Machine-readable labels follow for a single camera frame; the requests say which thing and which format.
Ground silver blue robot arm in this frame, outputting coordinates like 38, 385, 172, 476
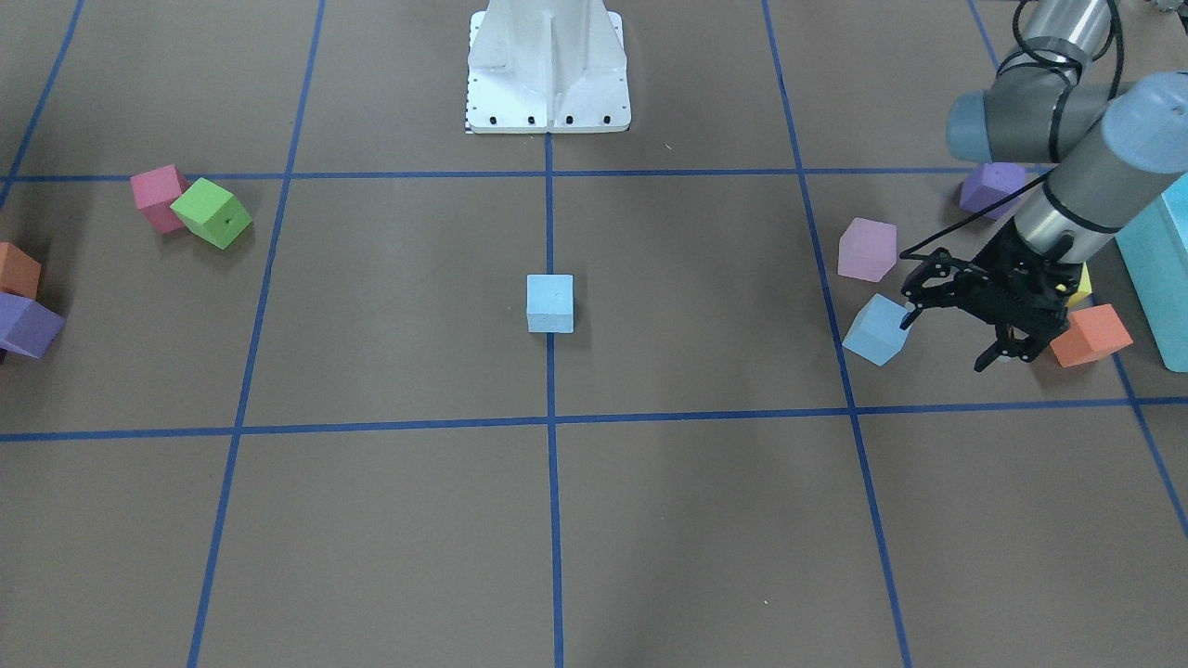
902, 1, 1184, 339

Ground yellow foam block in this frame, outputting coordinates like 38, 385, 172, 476
1066, 263, 1093, 309

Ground far purple foam block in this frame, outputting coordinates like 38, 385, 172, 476
1, 294, 65, 359

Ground green foam block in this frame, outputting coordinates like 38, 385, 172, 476
170, 178, 253, 251

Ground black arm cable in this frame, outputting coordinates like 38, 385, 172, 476
898, 0, 1129, 261

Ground near orange foam block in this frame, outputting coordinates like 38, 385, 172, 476
1051, 303, 1133, 368

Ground purple foam block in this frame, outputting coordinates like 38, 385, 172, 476
958, 163, 1028, 221
1, 294, 65, 359

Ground orange foam block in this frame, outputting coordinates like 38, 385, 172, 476
1, 242, 43, 300
1051, 303, 1133, 368

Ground far orange foam block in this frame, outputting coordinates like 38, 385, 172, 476
1, 242, 43, 300

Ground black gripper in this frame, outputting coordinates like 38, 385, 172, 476
901, 227, 1078, 373

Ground far dark pink foam block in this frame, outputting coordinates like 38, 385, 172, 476
129, 164, 190, 234

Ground cyan plastic bin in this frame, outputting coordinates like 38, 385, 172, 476
1116, 176, 1187, 373

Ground near pink foam block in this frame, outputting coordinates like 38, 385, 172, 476
838, 218, 898, 283

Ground near purple foam block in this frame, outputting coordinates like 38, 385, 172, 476
958, 163, 1028, 221

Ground light blue foam block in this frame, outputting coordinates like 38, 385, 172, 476
843, 294, 910, 366
525, 275, 575, 334

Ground white camera pedestal column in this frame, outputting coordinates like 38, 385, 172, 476
465, 1, 632, 136

